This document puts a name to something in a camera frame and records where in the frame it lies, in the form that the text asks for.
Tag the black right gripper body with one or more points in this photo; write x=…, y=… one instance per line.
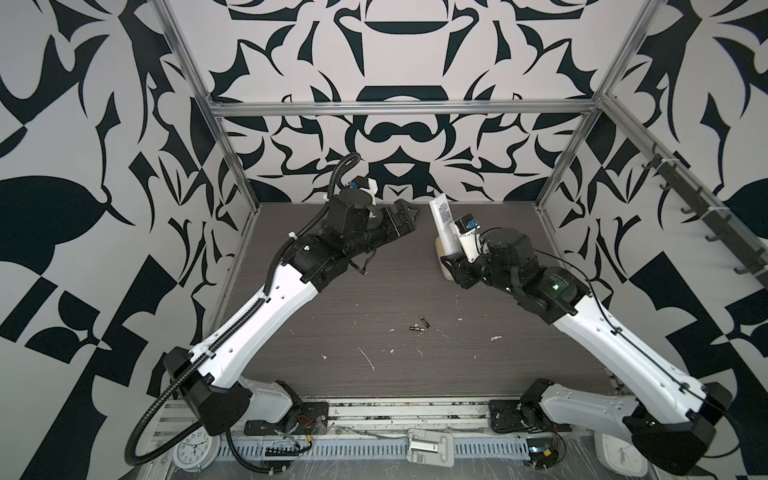
x=472, y=272

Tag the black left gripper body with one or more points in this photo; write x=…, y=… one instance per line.
x=385, y=228

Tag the white remote control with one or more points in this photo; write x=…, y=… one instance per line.
x=443, y=219

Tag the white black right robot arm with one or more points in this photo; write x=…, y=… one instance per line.
x=668, y=416

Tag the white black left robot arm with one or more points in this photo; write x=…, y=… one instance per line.
x=210, y=373

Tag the small circuit board green LED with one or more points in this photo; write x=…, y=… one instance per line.
x=545, y=453

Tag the square white clock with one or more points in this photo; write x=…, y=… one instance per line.
x=620, y=456

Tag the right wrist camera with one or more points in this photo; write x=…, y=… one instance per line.
x=466, y=229

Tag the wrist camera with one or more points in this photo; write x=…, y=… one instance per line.
x=367, y=185
x=466, y=229

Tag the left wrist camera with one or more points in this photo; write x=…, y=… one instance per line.
x=367, y=185

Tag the white bracket plate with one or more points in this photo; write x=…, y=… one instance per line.
x=432, y=448

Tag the white slotted cable duct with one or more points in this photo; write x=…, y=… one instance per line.
x=335, y=449

